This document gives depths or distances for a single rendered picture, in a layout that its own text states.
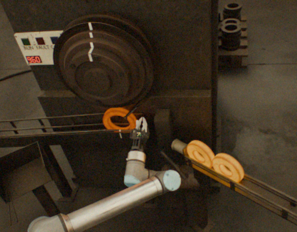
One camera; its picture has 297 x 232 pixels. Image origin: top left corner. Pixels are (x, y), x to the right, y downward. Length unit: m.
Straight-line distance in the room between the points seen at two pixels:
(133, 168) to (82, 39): 0.63
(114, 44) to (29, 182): 0.90
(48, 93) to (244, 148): 1.48
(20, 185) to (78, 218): 0.62
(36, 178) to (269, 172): 1.54
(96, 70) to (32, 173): 0.76
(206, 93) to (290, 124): 1.26
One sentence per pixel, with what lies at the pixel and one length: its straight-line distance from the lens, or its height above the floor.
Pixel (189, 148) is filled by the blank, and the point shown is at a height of 0.72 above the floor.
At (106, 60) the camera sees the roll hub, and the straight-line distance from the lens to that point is 1.36.
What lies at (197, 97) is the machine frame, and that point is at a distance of 1.64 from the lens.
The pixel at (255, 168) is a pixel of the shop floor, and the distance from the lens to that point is 2.45.
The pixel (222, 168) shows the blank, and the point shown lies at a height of 0.70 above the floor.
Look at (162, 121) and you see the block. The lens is 1.64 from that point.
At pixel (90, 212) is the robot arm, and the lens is 1.36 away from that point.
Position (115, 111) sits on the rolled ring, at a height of 0.84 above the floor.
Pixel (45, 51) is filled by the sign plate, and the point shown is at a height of 1.14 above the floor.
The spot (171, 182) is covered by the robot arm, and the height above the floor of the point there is 0.74.
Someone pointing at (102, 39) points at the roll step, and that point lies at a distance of 1.39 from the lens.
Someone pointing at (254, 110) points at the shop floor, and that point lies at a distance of 2.87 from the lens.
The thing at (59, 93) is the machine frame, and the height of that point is 0.87.
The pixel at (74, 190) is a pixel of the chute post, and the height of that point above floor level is 0.01.
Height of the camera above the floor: 1.93
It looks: 43 degrees down
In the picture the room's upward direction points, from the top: 11 degrees counter-clockwise
